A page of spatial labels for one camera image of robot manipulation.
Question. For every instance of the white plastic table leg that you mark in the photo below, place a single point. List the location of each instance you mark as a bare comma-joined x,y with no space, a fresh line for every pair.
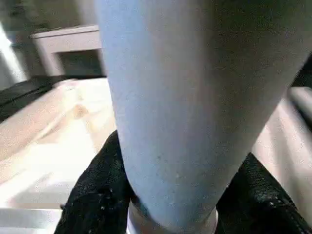
170,97

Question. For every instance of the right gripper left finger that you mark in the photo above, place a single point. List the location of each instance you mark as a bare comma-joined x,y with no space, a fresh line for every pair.
97,195

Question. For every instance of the white plastic table top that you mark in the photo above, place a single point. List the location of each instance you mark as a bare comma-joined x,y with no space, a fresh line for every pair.
48,146

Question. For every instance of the white sideboard with glass doors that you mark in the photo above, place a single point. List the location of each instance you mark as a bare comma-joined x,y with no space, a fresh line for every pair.
68,39

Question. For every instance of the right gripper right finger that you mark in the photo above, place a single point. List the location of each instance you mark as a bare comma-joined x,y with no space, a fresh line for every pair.
258,207

